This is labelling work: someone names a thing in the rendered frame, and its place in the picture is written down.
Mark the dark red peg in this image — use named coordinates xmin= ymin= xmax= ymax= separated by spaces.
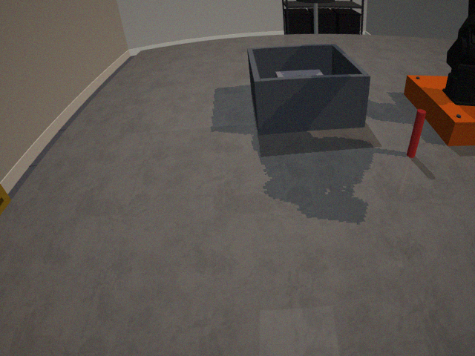
xmin=407 ymin=109 xmax=426 ymax=158

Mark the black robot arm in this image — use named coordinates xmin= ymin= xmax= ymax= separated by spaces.
xmin=442 ymin=0 xmax=475 ymax=106

